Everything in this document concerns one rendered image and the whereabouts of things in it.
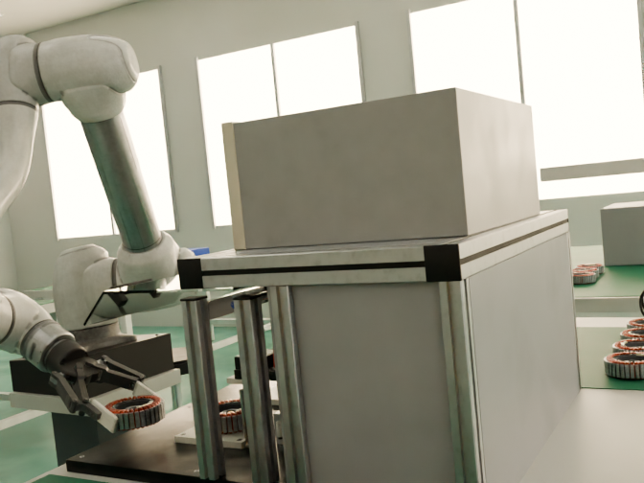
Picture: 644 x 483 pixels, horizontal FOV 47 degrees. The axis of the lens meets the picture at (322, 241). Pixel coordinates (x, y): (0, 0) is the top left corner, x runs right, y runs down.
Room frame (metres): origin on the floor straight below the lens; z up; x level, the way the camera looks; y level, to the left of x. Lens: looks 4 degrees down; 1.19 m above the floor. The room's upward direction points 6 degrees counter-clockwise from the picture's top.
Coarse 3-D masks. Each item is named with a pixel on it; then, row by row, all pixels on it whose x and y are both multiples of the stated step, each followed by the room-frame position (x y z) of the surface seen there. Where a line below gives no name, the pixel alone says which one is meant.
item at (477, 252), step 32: (512, 224) 1.16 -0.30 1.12; (544, 224) 1.30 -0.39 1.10; (224, 256) 1.08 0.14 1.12; (256, 256) 1.04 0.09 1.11; (288, 256) 1.01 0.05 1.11; (320, 256) 0.99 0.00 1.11; (352, 256) 0.96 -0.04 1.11; (384, 256) 0.94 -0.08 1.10; (416, 256) 0.92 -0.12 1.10; (448, 256) 0.90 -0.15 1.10; (480, 256) 0.97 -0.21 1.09; (512, 256) 1.10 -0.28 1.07; (192, 288) 1.10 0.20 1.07
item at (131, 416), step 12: (144, 396) 1.39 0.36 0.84; (156, 396) 1.37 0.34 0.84; (108, 408) 1.32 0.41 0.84; (120, 408) 1.36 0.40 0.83; (132, 408) 1.35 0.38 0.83; (144, 408) 1.30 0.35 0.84; (156, 408) 1.32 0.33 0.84; (120, 420) 1.29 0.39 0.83; (132, 420) 1.29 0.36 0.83; (144, 420) 1.29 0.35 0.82; (156, 420) 1.31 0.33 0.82
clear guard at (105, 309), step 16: (128, 288) 1.24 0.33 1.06; (144, 288) 1.21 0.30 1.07; (160, 288) 1.19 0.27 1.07; (176, 288) 1.16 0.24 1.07; (208, 288) 1.13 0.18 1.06; (224, 288) 1.11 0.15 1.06; (96, 304) 1.25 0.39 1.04; (112, 304) 1.28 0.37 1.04; (128, 304) 1.33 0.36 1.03; (144, 304) 1.37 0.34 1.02; (160, 304) 1.43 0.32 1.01; (96, 320) 1.28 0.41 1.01
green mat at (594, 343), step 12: (588, 336) 1.93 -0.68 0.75; (600, 336) 1.92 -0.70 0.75; (612, 336) 1.91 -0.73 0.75; (588, 348) 1.81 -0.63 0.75; (600, 348) 1.79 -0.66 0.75; (588, 360) 1.69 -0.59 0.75; (600, 360) 1.68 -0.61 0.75; (588, 372) 1.59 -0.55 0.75; (600, 372) 1.58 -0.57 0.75; (588, 384) 1.50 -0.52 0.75; (600, 384) 1.49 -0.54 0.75; (612, 384) 1.48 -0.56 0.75; (624, 384) 1.47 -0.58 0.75; (636, 384) 1.46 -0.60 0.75
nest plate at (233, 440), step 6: (186, 432) 1.33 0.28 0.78; (192, 432) 1.33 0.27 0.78; (228, 432) 1.31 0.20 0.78; (240, 432) 1.30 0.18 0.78; (174, 438) 1.32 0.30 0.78; (180, 438) 1.31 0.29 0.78; (186, 438) 1.30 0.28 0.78; (192, 438) 1.30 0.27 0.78; (222, 438) 1.28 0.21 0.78; (228, 438) 1.27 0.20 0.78; (234, 438) 1.27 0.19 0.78; (240, 438) 1.27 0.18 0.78; (228, 444) 1.26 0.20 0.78; (234, 444) 1.25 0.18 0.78; (240, 444) 1.25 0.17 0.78
